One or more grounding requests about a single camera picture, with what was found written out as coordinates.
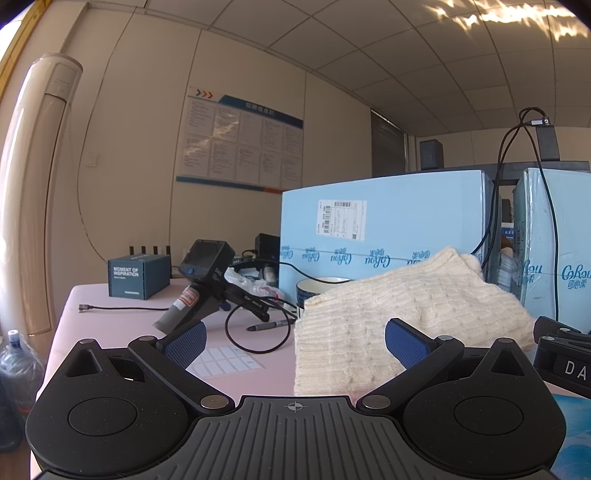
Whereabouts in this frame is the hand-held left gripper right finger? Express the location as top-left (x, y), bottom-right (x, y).
top-left (358, 318), bottom-right (548, 414)

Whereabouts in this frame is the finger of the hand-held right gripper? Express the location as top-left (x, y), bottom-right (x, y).
top-left (533, 316), bottom-right (591, 355)

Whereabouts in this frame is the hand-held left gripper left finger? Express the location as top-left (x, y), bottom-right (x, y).
top-left (44, 320), bottom-right (232, 414)

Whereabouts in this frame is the cream knit sweater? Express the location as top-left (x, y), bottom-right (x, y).
top-left (293, 246), bottom-right (536, 398)

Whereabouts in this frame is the white label sheet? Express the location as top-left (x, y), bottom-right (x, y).
top-left (185, 346), bottom-right (267, 378)

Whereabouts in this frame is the blue printed plastic sheet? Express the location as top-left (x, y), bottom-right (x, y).
top-left (553, 394), bottom-right (591, 480)

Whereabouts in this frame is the spare hand-held gripper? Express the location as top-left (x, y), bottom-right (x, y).
top-left (154, 239), bottom-right (296, 344)

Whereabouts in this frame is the dark blue box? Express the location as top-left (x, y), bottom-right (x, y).
top-left (107, 254), bottom-right (172, 300)

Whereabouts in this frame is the black marker pen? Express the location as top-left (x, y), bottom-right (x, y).
top-left (246, 320), bottom-right (296, 333)

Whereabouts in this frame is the white plastic bag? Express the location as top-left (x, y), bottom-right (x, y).
top-left (225, 268), bottom-right (287, 301)

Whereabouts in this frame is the blue rimmed bowl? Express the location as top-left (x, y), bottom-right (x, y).
top-left (295, 276), bottom-right (354, 319)

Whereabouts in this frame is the light blue carton with label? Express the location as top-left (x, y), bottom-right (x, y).
top-left (279, 169), bottom-right (497, 306)

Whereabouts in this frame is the small black box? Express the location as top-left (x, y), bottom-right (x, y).
top-left (254, 233), bottom-right (282, 259)

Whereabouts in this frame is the large water jug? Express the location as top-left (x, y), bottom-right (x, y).
top-left (0, 329), bottom-right (47, 455)

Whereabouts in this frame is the black power adapter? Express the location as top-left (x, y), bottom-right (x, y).
top-left (534, 117), bottom-right (561, 161)

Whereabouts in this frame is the black speaker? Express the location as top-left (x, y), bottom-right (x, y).
top-left (419, 140), bottom-right (444, 169)

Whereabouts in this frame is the dark window blind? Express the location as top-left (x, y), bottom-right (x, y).
top-left (370, 109), bottom-right (407, 178)

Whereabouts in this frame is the beige standing air conditioner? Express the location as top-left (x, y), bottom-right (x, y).
top-left (0, 53), bottom-right (84, 337)

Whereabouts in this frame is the black looped cable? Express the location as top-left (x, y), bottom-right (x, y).
top-left (225, 261), bottom-right (301, 354)

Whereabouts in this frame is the black usb cable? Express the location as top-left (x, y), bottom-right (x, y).
top-left (79, 302), bottom-right (171, 315)

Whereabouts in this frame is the black adapter cable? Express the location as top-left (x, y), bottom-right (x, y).
top-left (519, 108), bottom-right (561, 324)
top-left (475, 107), bottom-right (550, 278)

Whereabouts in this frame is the wall notice board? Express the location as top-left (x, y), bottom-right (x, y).
top-left (175, 85), bottom-right (305, 191)

